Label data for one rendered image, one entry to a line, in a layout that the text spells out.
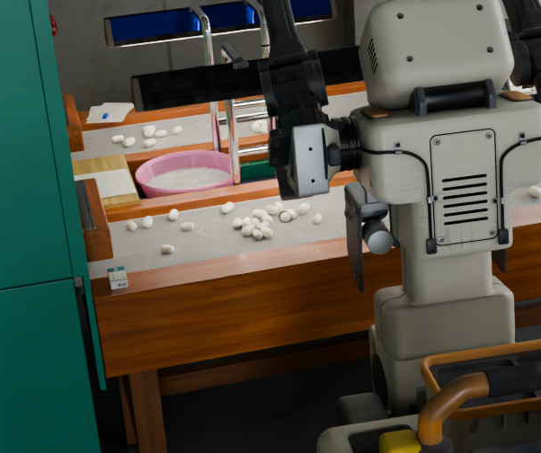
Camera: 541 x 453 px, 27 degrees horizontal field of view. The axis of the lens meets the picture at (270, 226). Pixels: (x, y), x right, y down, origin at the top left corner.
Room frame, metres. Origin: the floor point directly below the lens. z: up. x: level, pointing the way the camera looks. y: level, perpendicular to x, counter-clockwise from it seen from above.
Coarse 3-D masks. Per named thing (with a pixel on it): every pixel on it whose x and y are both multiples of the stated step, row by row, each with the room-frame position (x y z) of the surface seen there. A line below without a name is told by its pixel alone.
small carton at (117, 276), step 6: (108, 270) 2.04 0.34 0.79; (114, 270) 2.04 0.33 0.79; (120, 270) 2.04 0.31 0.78; (108, 276) 2.04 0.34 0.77; (114, 276) 2.01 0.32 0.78; (120, 276) 2.01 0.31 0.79; (126, 276) 2.01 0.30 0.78; (114, 282) 1.99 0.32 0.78; (120, 282) 1.99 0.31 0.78; (126, 282) 2.00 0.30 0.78; (114, 288) 1.99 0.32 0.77; (120, 288) 1.99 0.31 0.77
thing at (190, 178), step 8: (192, 168) 2.72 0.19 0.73; (200, 168) 2.70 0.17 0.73; (208, 168) 2.71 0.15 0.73; (160, 176) 2.66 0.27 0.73; (168, 176) 2.67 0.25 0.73; (176, 176) 2.67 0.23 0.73; (184, 176) 2.67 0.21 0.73; (192, 176) 2.64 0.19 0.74; (200, 176) 2.65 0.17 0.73; (208, 176) 2.63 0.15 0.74; (216, 176) 2.63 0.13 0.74; (224, 176) 2.64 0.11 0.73; (152, 184) 2.63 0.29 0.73; (160, 184) 2.63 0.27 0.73; (168, 184) 2.60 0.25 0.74; (176, 184) 2.60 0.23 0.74; (184, 184) 2.60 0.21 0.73; (192, 184) 2.59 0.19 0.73; (200, 184) 2.58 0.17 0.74; (208, 184) 2.58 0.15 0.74
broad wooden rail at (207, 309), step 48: (336, 240) 2.14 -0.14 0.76; (528, 240) 2.15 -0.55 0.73; (96, 288) 2.00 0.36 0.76; (144, 288) 1.99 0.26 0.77; (192, 288) 1.99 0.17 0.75; (240, 288) 2.01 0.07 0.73; (288, 288) 2.04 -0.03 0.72; (336, 288) 2.06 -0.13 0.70; (528, 288) 2.15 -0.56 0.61; (144, 336) 1.97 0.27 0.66; (192, 336) 1.99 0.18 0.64; (240, 336) 2.01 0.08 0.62; (288, 336) 2.03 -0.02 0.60
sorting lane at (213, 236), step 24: (336, 192) 2.46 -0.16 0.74; (528, 192) 2.38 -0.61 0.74; (168, 216) 2.39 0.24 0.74; (192, 216) 2.38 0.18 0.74; (216, 216) 2.37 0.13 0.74; (240, 216) 2.36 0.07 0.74; (312, 216) 2.33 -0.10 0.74; (336, 216) 2.32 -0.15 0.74; (120, 240) 2.28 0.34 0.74; (144, 240) 2.27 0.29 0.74; (168, 240) 2.26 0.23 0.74; (192, 240) 2.25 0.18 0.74; (216, 240) 2.24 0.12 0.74; (240, 240) 2.23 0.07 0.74; (264, 240) 2.22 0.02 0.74; (288, 240) 2.21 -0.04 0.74; (312, 240) 2.20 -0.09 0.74; (96, 264) 2.16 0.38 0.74; (120, 264) 2.15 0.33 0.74; (144, 264) 2.15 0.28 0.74; (168, 264) 2.14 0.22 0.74
